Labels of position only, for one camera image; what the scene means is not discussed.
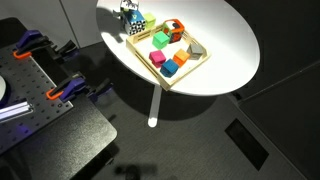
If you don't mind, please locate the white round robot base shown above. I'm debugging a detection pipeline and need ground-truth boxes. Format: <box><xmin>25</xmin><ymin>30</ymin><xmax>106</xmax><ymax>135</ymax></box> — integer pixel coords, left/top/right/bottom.
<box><xmin>0</xmin><ymin>75</ymin><xmax>8</xmax><ymax>101</ymax></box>

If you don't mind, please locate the blue block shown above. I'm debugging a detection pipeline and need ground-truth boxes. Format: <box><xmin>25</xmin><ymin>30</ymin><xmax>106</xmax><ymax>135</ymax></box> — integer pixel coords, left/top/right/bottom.
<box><xmin>159</xmin><ymin>58</ymin><xmax>180</xmax><ymax>79</ymax></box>

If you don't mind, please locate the pink block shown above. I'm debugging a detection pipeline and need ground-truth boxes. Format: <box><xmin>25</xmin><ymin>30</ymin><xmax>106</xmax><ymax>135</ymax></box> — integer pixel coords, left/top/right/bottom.
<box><xmin>148</xmin><ymin>49</ymin><xmax>167</xmax><ymax>69</ymax></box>

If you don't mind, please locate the orange block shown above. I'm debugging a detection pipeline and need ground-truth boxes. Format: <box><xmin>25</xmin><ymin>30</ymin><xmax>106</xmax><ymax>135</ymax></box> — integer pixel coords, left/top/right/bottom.
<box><xmin>172</xmin><ymin>48</ymin><xmax>191</xmax><ymax>68</ymax></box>

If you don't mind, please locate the grey block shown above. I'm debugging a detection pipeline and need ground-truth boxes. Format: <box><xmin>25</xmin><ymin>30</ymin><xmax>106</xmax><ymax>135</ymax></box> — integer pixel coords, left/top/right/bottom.
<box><xmin>186</xmin><ymin>43</ymin><xmax>205</xmax><ymax>61</ymax></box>

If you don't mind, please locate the lime green block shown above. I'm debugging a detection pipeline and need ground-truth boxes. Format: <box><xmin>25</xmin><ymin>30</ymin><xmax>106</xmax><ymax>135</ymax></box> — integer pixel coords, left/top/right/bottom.
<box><xmin>143</xmin><ymin>12</ymin><xmax>157</xmax><ymax>30</ymax></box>

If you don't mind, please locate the light wooden tray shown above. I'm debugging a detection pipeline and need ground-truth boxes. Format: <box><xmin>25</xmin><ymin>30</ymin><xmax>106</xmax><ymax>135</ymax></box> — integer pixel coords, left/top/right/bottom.
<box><xmin>125</xmin><ymin>20</ymin><xmax>212</xmax><ymax>92</ymax></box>

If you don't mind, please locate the white table leg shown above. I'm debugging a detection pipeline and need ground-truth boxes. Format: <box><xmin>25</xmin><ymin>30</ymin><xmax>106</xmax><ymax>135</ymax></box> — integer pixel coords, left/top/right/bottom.
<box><xmin>147</xmin><ymin>84</ymin><xmax>163</xmax><ymax>128</ymax></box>

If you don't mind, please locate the orange black hollow cube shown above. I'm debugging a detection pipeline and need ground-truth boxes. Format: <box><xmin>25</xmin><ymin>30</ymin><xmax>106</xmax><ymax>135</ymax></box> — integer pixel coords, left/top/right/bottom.
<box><xmin>162</xmin><ymin>18</ymin><xmax>186</xmax><ymax>44</ymax></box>

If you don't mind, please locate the black white patterned cube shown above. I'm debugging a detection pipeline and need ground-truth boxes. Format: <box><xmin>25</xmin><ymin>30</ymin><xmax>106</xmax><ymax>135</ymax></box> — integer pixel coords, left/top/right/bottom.
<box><xmin>122</xmin><ymin>9</ymin><xmax>147</xmax><ymax>36</ymax></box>

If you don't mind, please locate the small black white patterned object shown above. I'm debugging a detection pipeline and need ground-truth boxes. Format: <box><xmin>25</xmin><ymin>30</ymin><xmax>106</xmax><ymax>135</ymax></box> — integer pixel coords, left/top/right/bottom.
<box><xmin>112</xmin><ymin>0</ymin><xmax>140</xmax><ymax>21</ymax></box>

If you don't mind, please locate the black cart top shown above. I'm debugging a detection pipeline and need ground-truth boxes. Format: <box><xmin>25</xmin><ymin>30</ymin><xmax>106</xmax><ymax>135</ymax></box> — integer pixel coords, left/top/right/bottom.
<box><xmin>0</xmin><ymin>17</ymin><xmax>118</xmax><ymax>180</ymax></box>

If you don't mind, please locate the dark floor vent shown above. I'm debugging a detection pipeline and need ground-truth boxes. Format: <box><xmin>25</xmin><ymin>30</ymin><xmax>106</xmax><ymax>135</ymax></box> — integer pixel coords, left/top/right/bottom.
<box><xmin>224</xmin><ymin>118</ymin><xmax>270</xmax><ymax>171</ymax></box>

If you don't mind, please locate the black perforated breadboard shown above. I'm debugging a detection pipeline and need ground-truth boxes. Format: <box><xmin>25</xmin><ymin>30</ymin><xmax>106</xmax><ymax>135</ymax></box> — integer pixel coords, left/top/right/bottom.
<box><xmin>0</xmin><ymin>44</ymin><xmax>74</xmax><ymax>155</ymax></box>

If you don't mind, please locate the aluminium extrusion bar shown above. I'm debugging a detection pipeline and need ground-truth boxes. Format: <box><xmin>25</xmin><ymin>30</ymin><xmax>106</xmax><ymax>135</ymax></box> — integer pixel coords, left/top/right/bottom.
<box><xmin>0</xmin><ymin>100</ymin><xmax>35</xmax><ymax>123</ymax></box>

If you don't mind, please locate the orange-handled clamp front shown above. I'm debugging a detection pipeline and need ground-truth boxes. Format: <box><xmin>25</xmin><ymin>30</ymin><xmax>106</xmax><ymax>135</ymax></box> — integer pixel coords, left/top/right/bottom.
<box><xmin>45</xmin><ymin>74</ymin><xmax>114</xmax><ymax>103</ymax></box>

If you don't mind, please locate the orange-handled clamp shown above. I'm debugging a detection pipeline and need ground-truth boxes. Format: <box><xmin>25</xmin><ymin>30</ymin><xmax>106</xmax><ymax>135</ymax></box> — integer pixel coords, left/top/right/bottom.
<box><xmin>45</xmin><ymin>74</ymin><xmax>114</xmax><ymax>103</ymax></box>
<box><xmin>13</xmin><ymin>29</ymin><xmax>80</xmax><ymax>61</ymax></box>

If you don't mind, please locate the orange-handled clamp back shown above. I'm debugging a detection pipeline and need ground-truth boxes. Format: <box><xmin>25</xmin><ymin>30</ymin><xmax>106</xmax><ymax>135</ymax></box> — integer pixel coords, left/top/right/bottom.
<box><xmin>13</xmin><ymin>29</ymin><xmax>80</xmax><ymax>61</ymax></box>

